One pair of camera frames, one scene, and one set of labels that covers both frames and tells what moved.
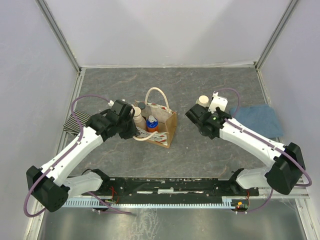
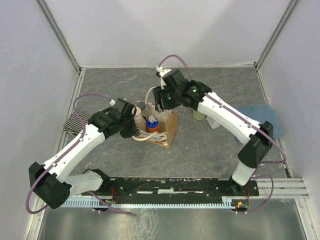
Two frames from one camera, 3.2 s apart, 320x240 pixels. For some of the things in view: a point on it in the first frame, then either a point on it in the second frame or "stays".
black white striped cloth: [71, 125] stays
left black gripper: [132, 132] stays
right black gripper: [206, 109] to [159, 93]
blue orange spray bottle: [152, 124] stays
